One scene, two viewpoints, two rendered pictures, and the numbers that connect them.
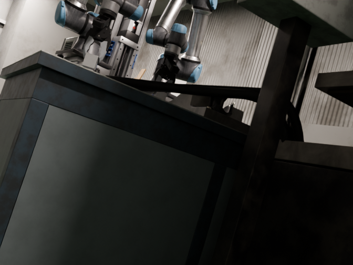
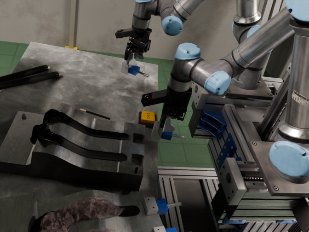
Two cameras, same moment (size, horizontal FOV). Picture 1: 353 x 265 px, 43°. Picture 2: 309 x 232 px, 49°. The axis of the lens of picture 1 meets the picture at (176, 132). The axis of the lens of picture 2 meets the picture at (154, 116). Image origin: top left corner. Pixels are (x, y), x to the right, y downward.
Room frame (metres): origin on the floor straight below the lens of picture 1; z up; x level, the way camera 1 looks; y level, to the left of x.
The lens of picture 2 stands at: (2.38, -0.79, 1.79)
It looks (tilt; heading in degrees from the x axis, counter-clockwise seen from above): 39 degrees down; 110
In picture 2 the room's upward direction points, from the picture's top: 15 degrees clockwise
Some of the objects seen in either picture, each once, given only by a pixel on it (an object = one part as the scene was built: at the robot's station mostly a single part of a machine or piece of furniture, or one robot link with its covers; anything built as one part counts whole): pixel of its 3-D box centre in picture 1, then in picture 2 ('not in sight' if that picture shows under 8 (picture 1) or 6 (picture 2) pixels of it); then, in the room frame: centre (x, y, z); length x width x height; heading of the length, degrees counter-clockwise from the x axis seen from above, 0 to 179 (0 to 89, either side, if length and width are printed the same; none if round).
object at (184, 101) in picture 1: (198, 115); (77, 142); (1.86, -0.07, 0.87); 0.50 x 0.26 x 0.14; 29
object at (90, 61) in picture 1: (91, 64); (135, 70); (1.81, 0.42, 0.93); 0.13 x 0.05 x 0.05; 4
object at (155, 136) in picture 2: (156, 98); (169, 133); (2.13, 0.14, 0.93); 0.13 x 0.05 x 0.05; 22
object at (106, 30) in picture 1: (103, 27); (139, 38); (1.79, 0.42, 1.09); 0.09 x 0.08 x 0.12; 4
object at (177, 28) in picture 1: (177, 36); (186, 62); (2.11, 0.14, 1.25); 0.09 x 0.08 x 0.11; 168
